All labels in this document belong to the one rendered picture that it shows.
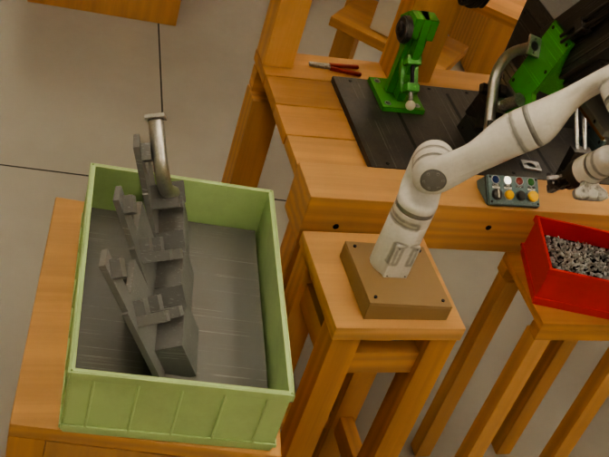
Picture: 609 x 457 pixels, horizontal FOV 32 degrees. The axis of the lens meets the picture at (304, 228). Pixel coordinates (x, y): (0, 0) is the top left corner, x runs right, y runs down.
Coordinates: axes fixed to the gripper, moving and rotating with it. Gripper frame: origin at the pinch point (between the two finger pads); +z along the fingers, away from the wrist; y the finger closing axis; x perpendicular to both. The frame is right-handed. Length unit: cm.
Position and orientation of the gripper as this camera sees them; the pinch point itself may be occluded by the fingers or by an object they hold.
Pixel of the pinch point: (553, 187)
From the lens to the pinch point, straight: 272.5
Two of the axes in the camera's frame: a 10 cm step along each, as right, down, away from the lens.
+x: 0.3, 9.7, -2.4
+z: -3.3, 2.4, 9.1
